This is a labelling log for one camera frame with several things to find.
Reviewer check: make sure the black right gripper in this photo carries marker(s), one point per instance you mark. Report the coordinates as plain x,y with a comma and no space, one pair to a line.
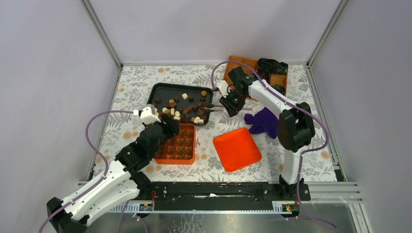
233,109

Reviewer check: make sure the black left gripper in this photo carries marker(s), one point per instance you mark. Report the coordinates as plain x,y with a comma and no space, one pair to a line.
171,127

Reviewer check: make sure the metal tongs white handle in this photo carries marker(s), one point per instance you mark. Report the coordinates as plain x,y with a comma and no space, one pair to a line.
211,107

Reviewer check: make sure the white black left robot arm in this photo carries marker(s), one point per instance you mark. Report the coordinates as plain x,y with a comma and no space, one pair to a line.
122,179

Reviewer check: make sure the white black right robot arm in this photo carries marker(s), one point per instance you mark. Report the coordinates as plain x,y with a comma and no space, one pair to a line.
295,122

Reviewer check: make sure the orange chocolate box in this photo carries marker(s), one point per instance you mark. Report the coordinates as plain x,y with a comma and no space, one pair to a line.
180,149

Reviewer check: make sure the black chocolate tray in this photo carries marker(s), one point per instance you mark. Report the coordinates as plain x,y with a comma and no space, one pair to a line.
162,94

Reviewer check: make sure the purple cloth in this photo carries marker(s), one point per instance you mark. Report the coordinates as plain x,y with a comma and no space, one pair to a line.
263,121

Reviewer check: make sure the orange box lid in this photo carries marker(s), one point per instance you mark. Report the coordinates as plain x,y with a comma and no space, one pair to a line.
237,149

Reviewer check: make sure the orange compartment organizer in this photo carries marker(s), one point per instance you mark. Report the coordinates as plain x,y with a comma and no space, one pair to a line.
278,82

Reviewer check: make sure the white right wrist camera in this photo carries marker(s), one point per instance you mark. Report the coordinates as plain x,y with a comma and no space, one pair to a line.
223,88

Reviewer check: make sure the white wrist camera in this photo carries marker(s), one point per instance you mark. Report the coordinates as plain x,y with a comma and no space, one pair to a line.
148,115
223,88

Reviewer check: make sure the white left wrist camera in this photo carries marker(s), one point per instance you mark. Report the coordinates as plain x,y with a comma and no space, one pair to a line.
148,115

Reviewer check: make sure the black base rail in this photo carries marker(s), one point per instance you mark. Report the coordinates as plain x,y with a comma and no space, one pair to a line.
222,196

